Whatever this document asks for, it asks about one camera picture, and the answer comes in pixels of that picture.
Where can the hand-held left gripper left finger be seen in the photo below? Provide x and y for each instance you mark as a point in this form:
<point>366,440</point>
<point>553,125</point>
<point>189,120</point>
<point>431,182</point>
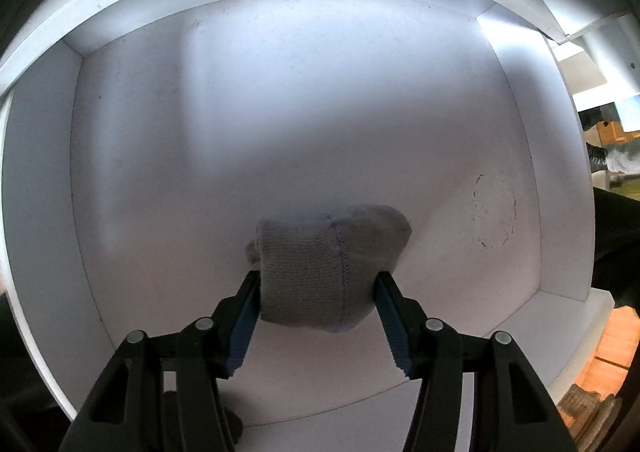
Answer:
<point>242,327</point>

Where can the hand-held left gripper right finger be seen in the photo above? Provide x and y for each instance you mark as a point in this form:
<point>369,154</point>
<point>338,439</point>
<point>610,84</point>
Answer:
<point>395,327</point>

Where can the grey knit sock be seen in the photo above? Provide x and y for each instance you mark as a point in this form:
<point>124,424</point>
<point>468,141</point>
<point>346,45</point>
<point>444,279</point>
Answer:
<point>310,277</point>

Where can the white shelf compartment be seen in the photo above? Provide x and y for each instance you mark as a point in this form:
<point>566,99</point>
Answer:
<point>300,107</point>

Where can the wicker basket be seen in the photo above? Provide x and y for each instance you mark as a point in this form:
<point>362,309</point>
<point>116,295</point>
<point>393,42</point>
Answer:
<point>585,417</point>

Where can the black clothing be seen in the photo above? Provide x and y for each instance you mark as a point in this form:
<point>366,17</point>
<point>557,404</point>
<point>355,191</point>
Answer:
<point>620,242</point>

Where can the white furniture panel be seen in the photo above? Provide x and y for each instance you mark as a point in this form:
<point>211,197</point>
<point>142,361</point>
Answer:
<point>615,52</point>

